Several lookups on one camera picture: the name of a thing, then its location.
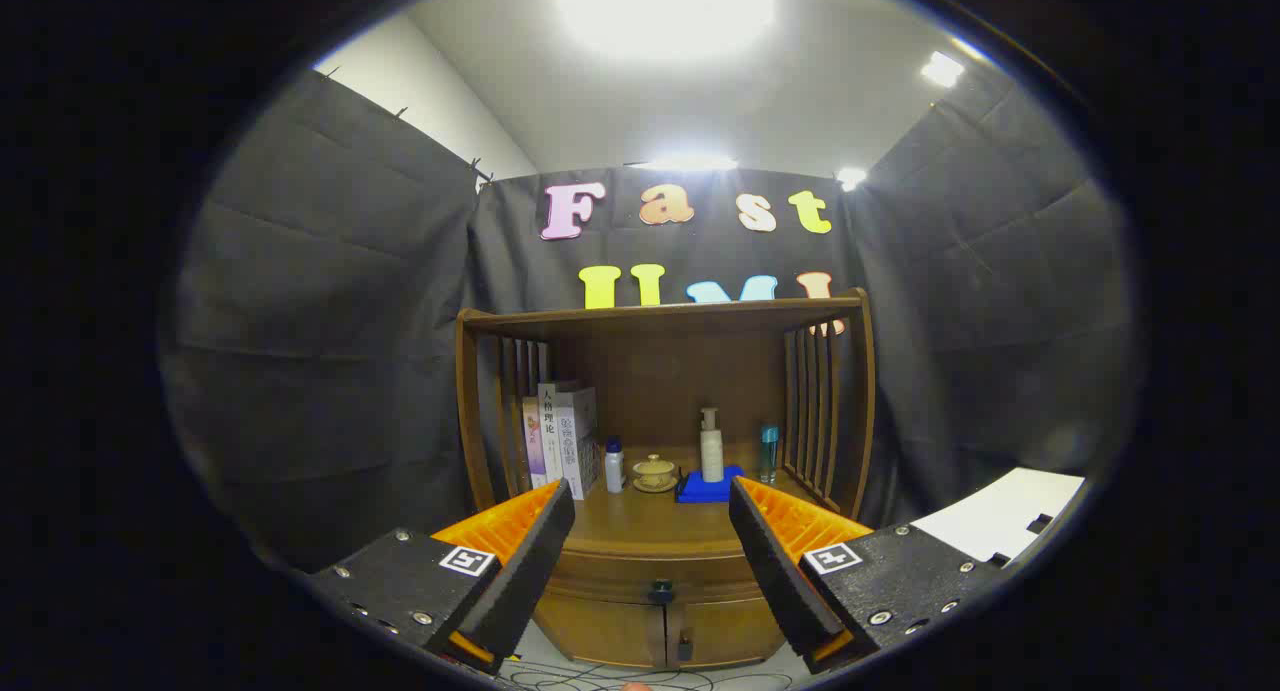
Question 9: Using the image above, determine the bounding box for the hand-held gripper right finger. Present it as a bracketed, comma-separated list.
[728, 475, 1011, 674]

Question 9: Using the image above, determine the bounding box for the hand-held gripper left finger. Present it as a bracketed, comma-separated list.
[305, 478, 577, 674]

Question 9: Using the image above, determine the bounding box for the brown wooden drawer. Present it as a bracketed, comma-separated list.
[545, 549, 771, 608]

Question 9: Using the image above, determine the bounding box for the brown wooden countertop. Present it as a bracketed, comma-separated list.
[563, 466, 833, 558]

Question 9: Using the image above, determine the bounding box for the brown wooden cabinet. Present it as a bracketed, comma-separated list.
[455, 289, 878, 670]

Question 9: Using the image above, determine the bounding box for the blue folded cloth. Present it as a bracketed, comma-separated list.
[676, 466, 746, 504]

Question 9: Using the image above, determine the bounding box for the purple book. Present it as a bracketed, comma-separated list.
[521, 396, 549, 490]

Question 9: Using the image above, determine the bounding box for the white patterned book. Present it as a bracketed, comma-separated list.
[555, 386, 601, 500]

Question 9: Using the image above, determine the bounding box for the plain white book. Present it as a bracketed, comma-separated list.
[538, 383, 567, 485]

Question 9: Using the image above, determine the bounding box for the white pump bottle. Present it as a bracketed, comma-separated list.
[699, 407, 725, 483]

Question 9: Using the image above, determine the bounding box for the beige lidded teacup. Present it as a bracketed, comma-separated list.
[632, 454, 679, 494]

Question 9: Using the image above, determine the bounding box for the white table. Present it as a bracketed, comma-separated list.
[910, 468, 1086, 567]

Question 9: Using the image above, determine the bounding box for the long ceiling light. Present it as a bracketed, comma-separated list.
[625, 154, 741, 175]

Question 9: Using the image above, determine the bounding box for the large ceiling light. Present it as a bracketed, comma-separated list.
[555, 0, 779, 62]

